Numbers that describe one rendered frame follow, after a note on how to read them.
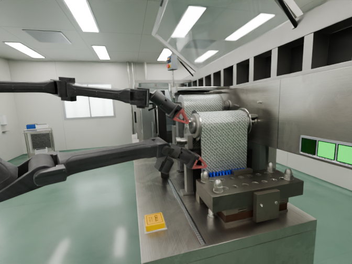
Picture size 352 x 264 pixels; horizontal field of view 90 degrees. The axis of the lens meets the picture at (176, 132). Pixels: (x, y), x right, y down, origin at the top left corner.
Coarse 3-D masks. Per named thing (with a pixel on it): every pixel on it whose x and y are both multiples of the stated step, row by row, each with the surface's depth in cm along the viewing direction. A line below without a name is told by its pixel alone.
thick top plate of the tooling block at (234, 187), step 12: (228, 180) 74; (240, 180) 74; (252, 180) 73; (264, 180) 73; (276, 180) 73; (300, 180) 72; (204, 192) 68; (228, 192) 64; (240, 192) 64; (252, 192) 65; (288, 192) 70; (300, 192) 71; (216, 204) 62; (228, 204) 63; (240, 204) 65; (252, 204) 66
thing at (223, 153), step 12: (204, 144) 80; (216, 144) 81; (228, 144) 83; (240, 144) 84; (204, 156) 80; (216, 156) 82; (228, 156) 84; (240, 156) 85; (204, 168) 81; (216, 168) 83; (228, 168) 84
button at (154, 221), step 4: (160, 212) 72; (148, 216) 69; (152, 216) 69; (156, 216) 69; (160, 216) 69; (148, 220) 67; (152, 220) 67; (156, 220) 67; (160, 220) 67; (148, 224) 65; (152, 224) 64; (156, 224) 65; (160, 224) 65; (164, 224) 65; (148, 228) 64; (152, 228) 64; (156, 228) 65; (160, 228) 65
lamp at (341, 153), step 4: (340, 148) 54; (344, 148) 53; (348, 148) 52; (340, 152) 54; (344, 152) 53; (348, 152) 52; (340, 156) 54; (344, 156) 53; (348, 156) 52; (340, 160) 54; (344, 160) 53; (348, 160) 52
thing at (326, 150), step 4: (320, 144) 60; (324, 144) 58; (328, 144) 57; (332, 144) 56; (320, 148) 60; (324, 148) 58; (328, 148) 57; (332, 148) 56; (320, 152) 60; (324, 152) 59; (328, 152) 57; (332, 152) 56; (324, 156) 59; (328, 156) 57; (332, 156) 56
